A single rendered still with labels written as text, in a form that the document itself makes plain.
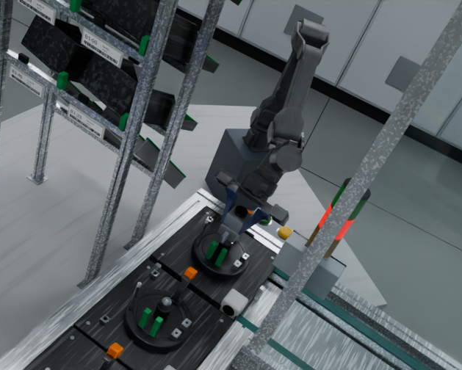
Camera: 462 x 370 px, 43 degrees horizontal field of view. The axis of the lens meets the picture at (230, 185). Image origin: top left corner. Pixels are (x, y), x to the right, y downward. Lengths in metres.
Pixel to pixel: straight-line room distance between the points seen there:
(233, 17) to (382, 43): 1.08
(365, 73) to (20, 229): 3.20
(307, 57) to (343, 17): 2.85
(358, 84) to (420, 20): 0.61
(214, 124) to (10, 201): 0.78
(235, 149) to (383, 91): 2.81
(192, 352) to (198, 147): 0.84
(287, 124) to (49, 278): 0.64
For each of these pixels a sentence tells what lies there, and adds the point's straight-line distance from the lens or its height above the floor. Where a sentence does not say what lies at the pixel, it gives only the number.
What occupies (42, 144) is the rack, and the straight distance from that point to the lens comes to 1.52.
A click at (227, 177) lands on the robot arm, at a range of 1.29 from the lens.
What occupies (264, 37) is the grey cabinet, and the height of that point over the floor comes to 0.20.
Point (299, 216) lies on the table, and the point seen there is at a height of 0.86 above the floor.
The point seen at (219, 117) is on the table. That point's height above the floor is 0.86.
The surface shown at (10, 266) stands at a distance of 1.41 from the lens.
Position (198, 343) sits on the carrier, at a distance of 1.23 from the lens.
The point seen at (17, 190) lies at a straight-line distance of 1.58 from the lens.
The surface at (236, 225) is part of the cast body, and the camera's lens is 1.29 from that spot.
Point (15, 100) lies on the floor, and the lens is 3.34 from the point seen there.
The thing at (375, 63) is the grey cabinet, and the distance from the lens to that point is 4.25.
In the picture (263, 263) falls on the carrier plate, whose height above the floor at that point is 0.97.
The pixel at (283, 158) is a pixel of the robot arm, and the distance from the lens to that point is 1.22.
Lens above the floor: 1.95
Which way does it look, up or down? 38 degrees down
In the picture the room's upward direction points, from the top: 24 degrees clockwise
